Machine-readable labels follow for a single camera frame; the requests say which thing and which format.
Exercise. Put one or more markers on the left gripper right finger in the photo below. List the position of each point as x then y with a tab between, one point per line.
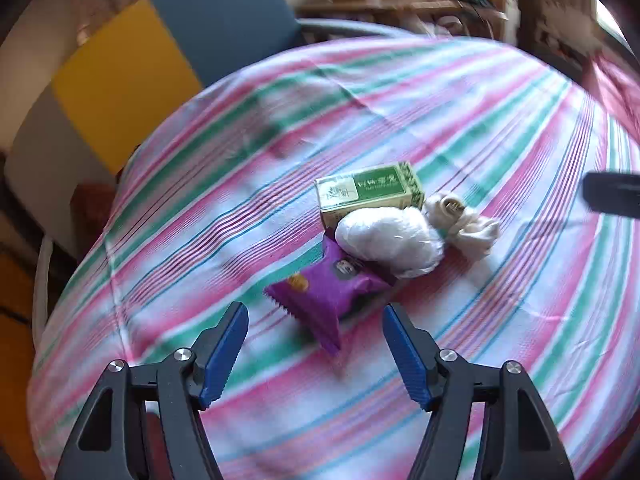
519	439

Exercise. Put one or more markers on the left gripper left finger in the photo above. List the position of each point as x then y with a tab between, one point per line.
109	440

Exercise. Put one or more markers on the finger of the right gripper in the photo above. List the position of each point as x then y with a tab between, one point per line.
610	192

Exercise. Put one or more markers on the cream rolled sock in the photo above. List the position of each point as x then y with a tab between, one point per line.
471	233

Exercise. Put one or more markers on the white plastic-wrapped bundle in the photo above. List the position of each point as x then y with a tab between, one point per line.
400	240

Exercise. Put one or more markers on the wooden desk with clutter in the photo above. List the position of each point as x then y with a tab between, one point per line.
569	35

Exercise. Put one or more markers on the green medicine box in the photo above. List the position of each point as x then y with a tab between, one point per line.
394	185

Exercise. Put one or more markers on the brown plush pillow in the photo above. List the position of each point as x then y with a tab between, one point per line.
90	208

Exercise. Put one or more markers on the striped bed sheet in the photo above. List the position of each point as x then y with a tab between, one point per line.
485	193

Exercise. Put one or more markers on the tricolour padded headboard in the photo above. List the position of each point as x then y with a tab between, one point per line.
117	88

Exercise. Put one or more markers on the white metal bed rail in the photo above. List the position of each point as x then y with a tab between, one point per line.
40	297

